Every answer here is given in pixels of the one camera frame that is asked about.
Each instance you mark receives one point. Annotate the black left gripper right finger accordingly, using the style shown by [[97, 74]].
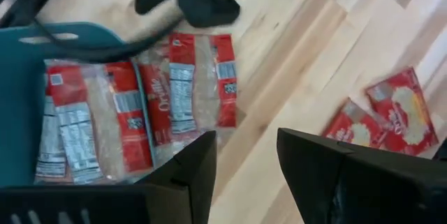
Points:
[[366, 189]]

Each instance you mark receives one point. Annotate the red popcorn bag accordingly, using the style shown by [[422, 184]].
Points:
[[50, 147], [349, 130], [181, 95], [129, 140], [157, 102], [401, 112]]

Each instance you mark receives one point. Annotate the teal plastic basket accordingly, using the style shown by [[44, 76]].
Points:
[[17, 112]]

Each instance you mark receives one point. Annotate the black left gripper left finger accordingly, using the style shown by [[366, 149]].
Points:
[[167, 199]]

